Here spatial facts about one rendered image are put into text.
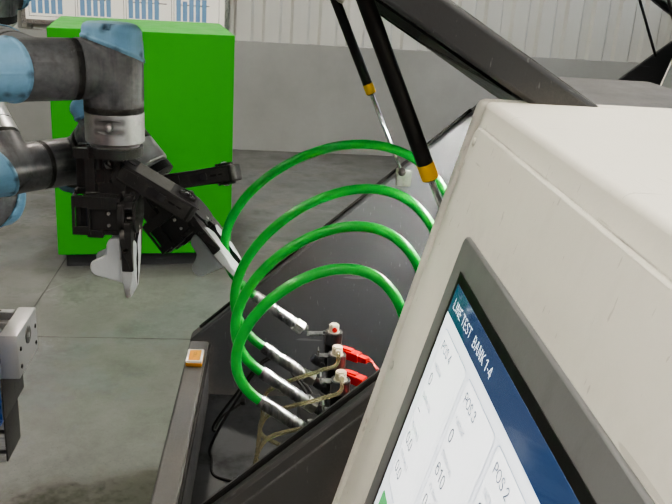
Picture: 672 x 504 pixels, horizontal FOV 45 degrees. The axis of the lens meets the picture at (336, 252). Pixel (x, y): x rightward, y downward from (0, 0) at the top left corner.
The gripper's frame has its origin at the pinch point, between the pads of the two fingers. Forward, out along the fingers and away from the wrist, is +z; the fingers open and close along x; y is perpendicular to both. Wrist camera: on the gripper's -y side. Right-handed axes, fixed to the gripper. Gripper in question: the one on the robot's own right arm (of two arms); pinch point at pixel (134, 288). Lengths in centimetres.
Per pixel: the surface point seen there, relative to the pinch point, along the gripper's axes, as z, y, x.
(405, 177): -7, -43, -43
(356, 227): -11.6, -29.6, 4.7
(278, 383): 11.5, -20.4, 4.8
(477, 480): -11, -33, 59
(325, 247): 8, -29, -43
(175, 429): 28.2, -4.4, -9.7
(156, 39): -3, 46, -337
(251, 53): 34, 7, -660
